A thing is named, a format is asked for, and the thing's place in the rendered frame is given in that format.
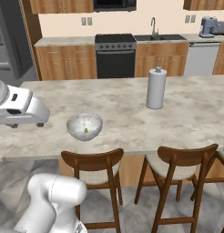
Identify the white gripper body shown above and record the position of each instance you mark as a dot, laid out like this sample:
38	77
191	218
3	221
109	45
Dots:
32	113

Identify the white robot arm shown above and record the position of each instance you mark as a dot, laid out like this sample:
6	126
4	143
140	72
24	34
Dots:
50	194

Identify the speckled grey bowl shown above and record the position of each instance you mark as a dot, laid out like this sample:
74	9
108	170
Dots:
84	125

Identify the grey fridge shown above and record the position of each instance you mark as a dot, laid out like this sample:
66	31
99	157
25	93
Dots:
10	42

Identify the wooden base cupboards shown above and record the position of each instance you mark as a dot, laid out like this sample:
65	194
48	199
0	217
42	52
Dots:
66	62
221	59
160	59

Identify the brown wooden stool cream seat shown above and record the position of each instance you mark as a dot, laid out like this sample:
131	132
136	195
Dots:
95	165
221	164
177	164

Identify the black oven with hob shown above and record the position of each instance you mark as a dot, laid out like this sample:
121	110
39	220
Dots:
115	57

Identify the wooden island base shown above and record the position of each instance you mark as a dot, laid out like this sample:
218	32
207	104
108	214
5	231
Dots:
132	170

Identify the white paper towel roll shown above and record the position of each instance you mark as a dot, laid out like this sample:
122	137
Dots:
156	89

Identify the black microwave oven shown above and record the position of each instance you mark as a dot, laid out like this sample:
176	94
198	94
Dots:
114	4

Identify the dark sink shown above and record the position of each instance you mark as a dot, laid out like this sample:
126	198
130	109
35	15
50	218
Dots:
160	38

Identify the silver tap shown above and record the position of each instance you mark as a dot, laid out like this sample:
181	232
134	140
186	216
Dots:
153	27

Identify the grey coffee machine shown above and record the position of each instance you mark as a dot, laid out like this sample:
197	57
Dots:
207	27

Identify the grey toaster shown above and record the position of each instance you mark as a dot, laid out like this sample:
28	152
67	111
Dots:
221	28

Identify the grey wall socket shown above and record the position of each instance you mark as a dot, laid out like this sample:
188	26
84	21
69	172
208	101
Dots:
83	21
89	21
193	19
187	19

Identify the wooden wall cupboards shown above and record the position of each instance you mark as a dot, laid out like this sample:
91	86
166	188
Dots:
60	6
208	4

